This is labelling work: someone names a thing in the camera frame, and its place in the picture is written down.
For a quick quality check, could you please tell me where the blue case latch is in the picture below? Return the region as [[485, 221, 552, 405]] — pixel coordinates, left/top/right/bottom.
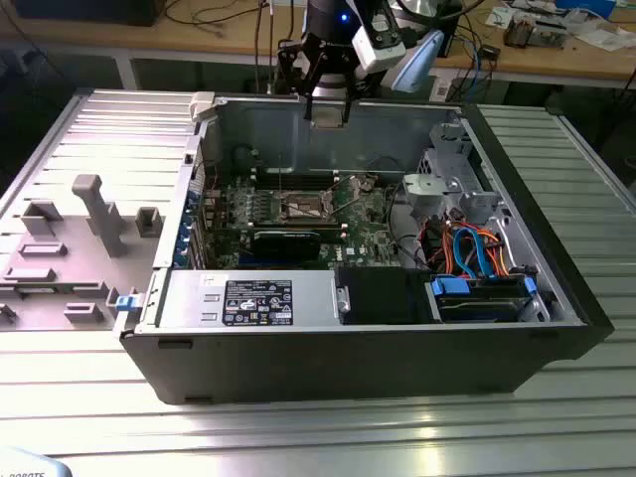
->
[[114, 293, 144, 314]]

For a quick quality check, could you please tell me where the silver CPU chip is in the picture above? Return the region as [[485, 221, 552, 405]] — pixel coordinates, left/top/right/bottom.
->
[[311, 109, 348, 129]]

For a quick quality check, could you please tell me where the thin dark hanging cable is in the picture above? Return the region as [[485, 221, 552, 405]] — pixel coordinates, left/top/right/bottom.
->
[[252, 7, 263, 95]]

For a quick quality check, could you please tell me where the metal CPU socket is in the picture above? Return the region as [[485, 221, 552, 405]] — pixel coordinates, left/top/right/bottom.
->
[[277, 191, 338, 225]]

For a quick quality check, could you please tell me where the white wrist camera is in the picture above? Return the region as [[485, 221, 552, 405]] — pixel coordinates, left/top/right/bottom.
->
[[351, 8, 407, 75]]

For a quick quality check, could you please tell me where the wooden workbench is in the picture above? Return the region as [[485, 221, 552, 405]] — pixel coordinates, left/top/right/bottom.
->
[[0, 0, 636, 93]]

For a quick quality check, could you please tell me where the grey power supply unit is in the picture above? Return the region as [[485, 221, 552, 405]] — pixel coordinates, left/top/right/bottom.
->
[[157, 270, 345, 333]]

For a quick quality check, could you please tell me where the green motherboard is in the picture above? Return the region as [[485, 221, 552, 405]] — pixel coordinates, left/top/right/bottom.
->
[[196, 171, 406, 272]]

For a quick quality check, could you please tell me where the grey parts rack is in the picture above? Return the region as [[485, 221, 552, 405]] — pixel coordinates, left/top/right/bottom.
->
[[0, 173, 165, 333]]

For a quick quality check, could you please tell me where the thin red wire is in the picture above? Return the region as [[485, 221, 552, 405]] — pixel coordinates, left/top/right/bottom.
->
[[194, 161, 221, 186]]

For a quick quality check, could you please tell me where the orange wire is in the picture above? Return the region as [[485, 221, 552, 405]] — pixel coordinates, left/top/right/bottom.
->
[[425, 223, 451, 275], [491, 233, 514, 277]]

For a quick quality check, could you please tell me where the small black tower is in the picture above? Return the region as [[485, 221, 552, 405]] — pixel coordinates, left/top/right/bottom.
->
[[443, 17, 464, 59]]

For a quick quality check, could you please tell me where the beige plastic case handle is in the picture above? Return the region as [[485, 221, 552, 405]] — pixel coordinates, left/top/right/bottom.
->
[[190, 91, 220, 122]]

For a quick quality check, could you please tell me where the blue data wire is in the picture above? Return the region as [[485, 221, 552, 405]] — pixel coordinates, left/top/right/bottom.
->
[[466, 223, 498, 279], [449, 226, 472, 279]]

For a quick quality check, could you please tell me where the black graphics card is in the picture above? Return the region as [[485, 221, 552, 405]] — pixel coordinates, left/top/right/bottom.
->
[[250, 227, 324, 262]]

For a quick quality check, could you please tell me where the metal socket cover frame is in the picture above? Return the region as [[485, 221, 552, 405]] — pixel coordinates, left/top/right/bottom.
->
[[320, 186, 344, 223]]

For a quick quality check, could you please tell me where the black and grey PC case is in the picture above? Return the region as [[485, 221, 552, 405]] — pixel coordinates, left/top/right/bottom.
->
[[117, 91, 616, 406]]

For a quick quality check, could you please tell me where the blue cable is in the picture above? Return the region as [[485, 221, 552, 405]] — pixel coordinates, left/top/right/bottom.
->
[[470, 45, 496, 94]]

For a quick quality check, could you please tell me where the wide black box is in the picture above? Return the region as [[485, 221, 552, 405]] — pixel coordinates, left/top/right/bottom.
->
[[12, 0, 160, 27]]

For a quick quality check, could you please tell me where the white paper sheet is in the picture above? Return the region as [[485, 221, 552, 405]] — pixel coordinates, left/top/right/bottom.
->
[[585, 28, 635, 52]]

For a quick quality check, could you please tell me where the silver metal drive cage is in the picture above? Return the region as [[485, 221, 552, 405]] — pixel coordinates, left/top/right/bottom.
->
[[401, 121, 501, 223]]

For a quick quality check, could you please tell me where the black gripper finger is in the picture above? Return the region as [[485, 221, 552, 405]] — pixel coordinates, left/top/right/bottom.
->
[[342, 65, 370, 124], [276, 34, 322, 122]]

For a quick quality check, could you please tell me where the blue box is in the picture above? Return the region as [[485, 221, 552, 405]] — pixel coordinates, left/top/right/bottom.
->
[[554, 0, 617, 16]]

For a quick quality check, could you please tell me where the hard disk in blue carrier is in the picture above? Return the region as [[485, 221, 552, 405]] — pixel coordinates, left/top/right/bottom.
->
[[425, 275, 541, 324]]

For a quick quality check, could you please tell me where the grey component box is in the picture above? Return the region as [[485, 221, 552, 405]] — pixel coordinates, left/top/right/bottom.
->
[[534, 19, 567, 50]]

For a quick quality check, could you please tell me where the long black wire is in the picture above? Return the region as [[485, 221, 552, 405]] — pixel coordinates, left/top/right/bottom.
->
[[387, 186, 428, 272]]

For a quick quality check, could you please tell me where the metal heatsink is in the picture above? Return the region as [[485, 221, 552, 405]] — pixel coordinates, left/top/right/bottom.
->
[[504, 13, 537, 49]]

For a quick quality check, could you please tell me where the white paper card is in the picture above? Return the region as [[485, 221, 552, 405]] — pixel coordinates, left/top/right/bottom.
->
[[485, 7, 513, 29]]

